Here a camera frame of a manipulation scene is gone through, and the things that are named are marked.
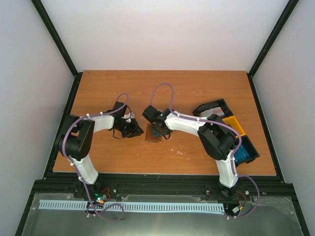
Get brown leather card holder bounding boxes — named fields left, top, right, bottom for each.
left=145, top=124, right=161, bottom=143

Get metal base plate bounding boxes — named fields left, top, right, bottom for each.
left=16, top=194, right=308, bottom=236

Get black yellow card tray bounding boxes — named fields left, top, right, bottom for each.
left=192, top=98, right=260, bottom=167

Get black aluminium frame rail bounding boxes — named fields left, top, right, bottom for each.
left=31, top=173, right=295, bottom=201

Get right black frame post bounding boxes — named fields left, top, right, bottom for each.
left=248, top=0, right=300, bottom=77

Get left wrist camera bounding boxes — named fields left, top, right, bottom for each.
left=123, top=112, right=134, bottom=123

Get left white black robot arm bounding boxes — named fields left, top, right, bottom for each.
left=55, top=101, right=144, bottom=198

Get left controller board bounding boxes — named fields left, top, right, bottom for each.
left=95, top=187, right=111, bottom=204

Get right connector wires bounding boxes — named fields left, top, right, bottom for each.
left=231, top=191, right=249, bottom=214

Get black frame post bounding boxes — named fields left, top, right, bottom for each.
left=31, top=0, right=83, bottom=78
left=248, top=0, right=300, bottom=77

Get left black frame post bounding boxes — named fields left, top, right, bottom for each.
left=31, top=0, right=83, bottom=78

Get light blue cable duct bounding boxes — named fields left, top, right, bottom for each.
left=38, top=200, right=224, bottom=214

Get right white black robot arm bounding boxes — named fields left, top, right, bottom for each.
left=142, top=105, right=239, bottom=199

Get red white credit card stack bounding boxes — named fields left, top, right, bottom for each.
left=199, top=107, right=225, bottom=117

